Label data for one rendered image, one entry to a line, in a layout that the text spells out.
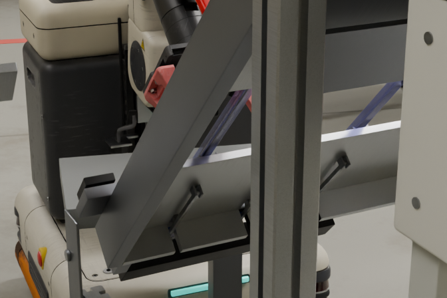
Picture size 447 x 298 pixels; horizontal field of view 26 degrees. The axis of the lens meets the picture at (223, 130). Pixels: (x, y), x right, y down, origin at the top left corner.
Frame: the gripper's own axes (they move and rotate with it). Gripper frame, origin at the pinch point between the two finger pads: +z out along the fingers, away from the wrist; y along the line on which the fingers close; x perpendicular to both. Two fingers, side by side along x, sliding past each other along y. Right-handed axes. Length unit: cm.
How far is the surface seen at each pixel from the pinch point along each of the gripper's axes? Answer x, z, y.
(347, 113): 213, -94, 162
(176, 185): 11.4, 2.3, -3.3
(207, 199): 18.5, 2.3, 3.3
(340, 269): 138, -14, 88
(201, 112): -16.5, 6.4, -10.1
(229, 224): 25.2, 4.1, 8.0
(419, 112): -46, 23, -10
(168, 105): -10.1, 1.9, -10.3
